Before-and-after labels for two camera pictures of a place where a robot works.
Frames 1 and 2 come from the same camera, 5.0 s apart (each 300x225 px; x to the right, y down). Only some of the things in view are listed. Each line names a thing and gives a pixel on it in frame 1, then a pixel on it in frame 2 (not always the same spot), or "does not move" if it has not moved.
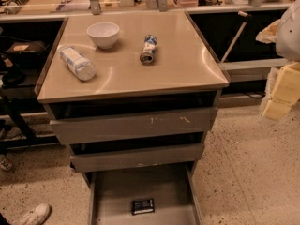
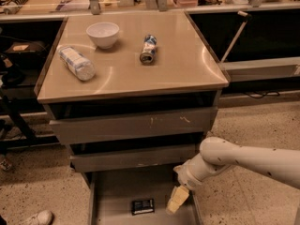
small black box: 142,206 does not move
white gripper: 290,37 → 189,177
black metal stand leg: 10,107 does not move
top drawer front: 165,124 does not move
